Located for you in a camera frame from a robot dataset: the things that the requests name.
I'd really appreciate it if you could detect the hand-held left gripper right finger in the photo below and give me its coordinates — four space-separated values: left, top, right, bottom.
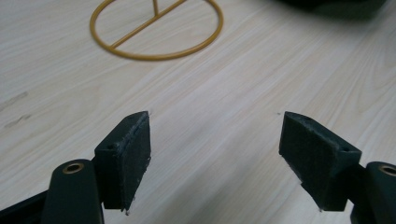
278 111 362 212

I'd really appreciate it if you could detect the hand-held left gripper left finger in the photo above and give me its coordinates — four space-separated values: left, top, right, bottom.
93 110 152 212

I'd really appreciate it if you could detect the dark object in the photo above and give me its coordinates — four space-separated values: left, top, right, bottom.
274 0 389 19

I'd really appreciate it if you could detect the gold metal wire stand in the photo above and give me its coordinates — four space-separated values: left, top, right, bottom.
90 0 224 62

